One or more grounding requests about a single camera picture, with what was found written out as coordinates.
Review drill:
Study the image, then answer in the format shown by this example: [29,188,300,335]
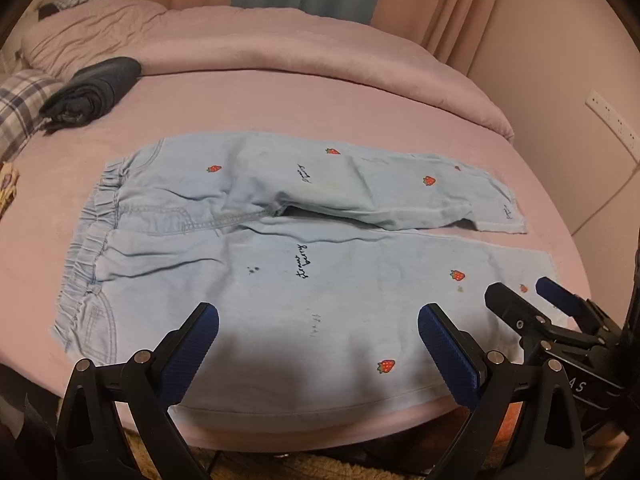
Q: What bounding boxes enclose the light blue strawberry pants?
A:
[54,132,555,424]

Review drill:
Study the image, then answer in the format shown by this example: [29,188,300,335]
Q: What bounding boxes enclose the white wall power strip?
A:
[585,90,640,162]

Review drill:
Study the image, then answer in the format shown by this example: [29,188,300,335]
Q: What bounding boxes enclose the pink bed sheet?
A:
[1,70,589,452]

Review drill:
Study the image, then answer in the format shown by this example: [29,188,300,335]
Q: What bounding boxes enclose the plaid pillow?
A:
[1,70,63,162]

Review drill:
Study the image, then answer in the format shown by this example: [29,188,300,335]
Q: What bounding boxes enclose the yellow patterned cloth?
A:
[0,162,20,217]

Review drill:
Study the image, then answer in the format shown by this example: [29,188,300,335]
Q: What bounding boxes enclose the dark rolled clothing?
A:
[39,56,142,134]

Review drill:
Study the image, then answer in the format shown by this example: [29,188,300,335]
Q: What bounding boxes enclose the pink duvet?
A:
[21,0,514,141]

